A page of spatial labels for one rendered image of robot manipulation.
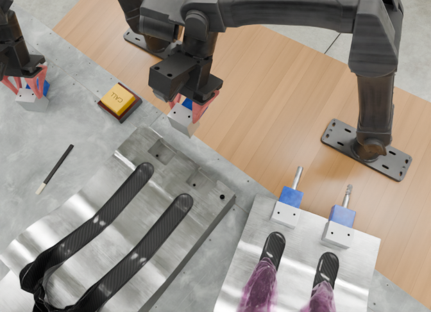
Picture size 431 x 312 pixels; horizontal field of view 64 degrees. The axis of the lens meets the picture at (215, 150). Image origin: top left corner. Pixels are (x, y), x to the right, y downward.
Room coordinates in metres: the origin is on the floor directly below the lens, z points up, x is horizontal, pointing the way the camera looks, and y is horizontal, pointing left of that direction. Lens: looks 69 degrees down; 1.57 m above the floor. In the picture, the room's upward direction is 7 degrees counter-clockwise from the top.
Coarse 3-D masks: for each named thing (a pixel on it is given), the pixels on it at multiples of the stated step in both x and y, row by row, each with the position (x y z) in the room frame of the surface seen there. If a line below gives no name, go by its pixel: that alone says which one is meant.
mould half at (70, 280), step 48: (144, 144) 0.30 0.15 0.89; (96, 192) 0.21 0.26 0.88; (144, 192) 0.20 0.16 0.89; (192, 192) 0.18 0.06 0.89; (48, 240) 0.12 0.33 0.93; (96, 240) 0.11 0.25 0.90; (192, 240) 0.09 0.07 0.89; (0, 288) 0.05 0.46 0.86; (48, 288) 0.03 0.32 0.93; (144, 288) 0.01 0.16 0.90
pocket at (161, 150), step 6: (162, 138) 0.31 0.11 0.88; (156, 144) 0.30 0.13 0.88; (162, 144) 0.31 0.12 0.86; (168, 144) 0.30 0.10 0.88; (150, 150) 0.29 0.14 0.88; (156, 150) 0.30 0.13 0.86; (162, 150) 0.29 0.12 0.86; (168, 150) 0.29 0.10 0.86; (174, 150) 0.29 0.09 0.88; (156, 156) 0.28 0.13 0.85; (162, 156) 0.28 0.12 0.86; (168, 156) 0.28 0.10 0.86; (162, 162) 0.27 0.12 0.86; (168, 162) 0.26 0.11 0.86
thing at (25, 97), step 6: (48, 84) 0.54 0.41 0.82; (24, 90) 0.50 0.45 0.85; (30, 90) 0.50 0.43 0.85; (18, 96) 0.49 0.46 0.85; (24, 96) 0.49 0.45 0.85; (30, 96) 0.48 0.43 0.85; (36, 96) 0.48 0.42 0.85; (42, 96) 0.49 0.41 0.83; (18, 102) 0.48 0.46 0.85; (24, 102) 0.47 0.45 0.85; (30, 102) 0.47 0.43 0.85; (36, 102) 0.47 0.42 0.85; (42, 102) 0.48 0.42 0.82; (48, 102) 0.49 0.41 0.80; (24, 108) 0.48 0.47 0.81; (30, 108) 0.47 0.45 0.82; (36, 108) 0.47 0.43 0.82; (42, 108) 0.47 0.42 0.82
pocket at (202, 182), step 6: (198, 168) 0.23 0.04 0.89; (192, 174) 0.22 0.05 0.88; (198, 174) 0.23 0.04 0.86; (204, 174) 0.22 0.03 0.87; (192, 180) 0.22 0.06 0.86; (198, 180) 0.21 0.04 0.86; (204, 180) 0.21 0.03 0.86; (210, 180) 0.21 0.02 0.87; (216, 180) 0.21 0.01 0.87; (192, 186) 0.20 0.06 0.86; (198, 186) 0.20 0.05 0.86; (204, 186) 0.20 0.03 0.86; (210, 186) 0.20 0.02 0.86; (204, 192) 0.19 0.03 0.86
